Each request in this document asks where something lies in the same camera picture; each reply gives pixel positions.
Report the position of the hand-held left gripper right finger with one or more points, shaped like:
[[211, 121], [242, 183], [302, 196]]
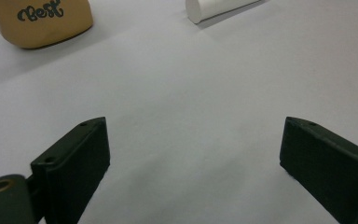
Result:
[[326, 168]]

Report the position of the white cylinder tube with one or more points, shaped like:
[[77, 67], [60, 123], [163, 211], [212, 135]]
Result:
[[211, 9]]

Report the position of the tan cup with dark print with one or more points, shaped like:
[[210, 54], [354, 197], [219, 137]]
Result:
[[43, 29]]

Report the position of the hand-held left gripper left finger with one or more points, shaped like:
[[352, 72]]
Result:
[[71, 168]]

